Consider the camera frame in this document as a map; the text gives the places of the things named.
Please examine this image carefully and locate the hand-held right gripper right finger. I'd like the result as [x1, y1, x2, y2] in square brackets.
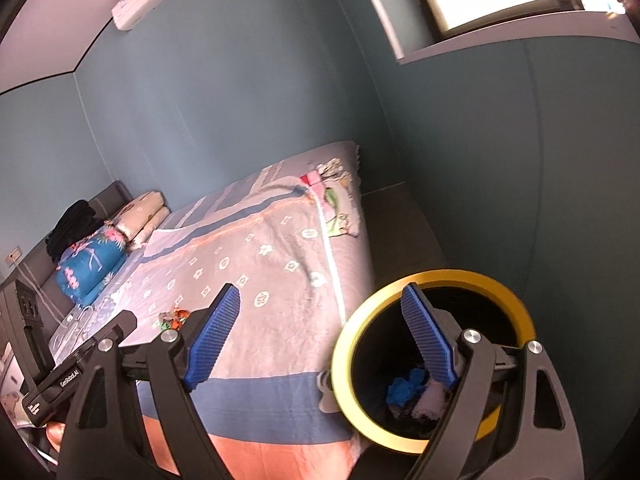
[401, 283, 584, 480]

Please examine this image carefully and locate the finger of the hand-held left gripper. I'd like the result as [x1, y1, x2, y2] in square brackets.
[81, 311, 139, 357]

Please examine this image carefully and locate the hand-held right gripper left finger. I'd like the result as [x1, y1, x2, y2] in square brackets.
[57, 282, 241, 480]

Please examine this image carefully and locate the blue plastic bag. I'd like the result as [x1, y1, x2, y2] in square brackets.
[387, 368, 429, 406]

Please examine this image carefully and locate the black bin with yellow rim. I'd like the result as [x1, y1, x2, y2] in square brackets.
[330, 268, 537, 457]

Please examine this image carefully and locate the blue floral pillow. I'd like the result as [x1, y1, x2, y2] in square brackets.
[54, 224, 127, 301]

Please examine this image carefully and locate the bed with patterned blanket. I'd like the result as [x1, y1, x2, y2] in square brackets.
[50, 174, 353, 480]

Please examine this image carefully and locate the grey bed headboard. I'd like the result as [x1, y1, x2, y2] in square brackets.
[0, 179, 134, 322]

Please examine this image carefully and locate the black clothing pile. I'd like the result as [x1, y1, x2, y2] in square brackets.
[45, 199, 104, 261]

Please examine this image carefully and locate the beige folded quilt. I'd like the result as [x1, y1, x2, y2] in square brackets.
[112, 189, 171, 249]

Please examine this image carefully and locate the floral cloth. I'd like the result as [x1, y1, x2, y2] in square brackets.
[302, 157, 364, 239]

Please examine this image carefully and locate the white charging cable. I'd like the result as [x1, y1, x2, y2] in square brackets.
[54, 309, 102, 342]

